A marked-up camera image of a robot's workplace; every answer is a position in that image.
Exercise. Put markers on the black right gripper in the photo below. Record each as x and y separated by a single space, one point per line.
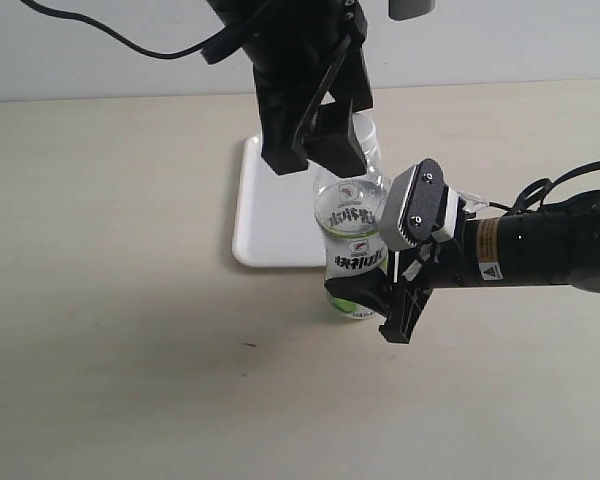
402 293

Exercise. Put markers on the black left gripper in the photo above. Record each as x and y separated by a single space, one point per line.
291 44

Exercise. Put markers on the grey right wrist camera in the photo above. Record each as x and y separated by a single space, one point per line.
413 206

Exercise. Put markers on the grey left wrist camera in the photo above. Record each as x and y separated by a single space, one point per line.
402 10

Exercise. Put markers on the white plastic tray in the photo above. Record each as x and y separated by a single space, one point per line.
275 224

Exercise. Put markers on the white bottle cap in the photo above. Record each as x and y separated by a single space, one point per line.
365 131

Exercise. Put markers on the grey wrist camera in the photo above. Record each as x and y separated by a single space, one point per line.
402 10
413 206

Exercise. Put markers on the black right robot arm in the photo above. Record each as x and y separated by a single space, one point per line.
558 244

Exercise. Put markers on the clear plastic drink bottle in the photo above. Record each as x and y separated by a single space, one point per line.
346 211

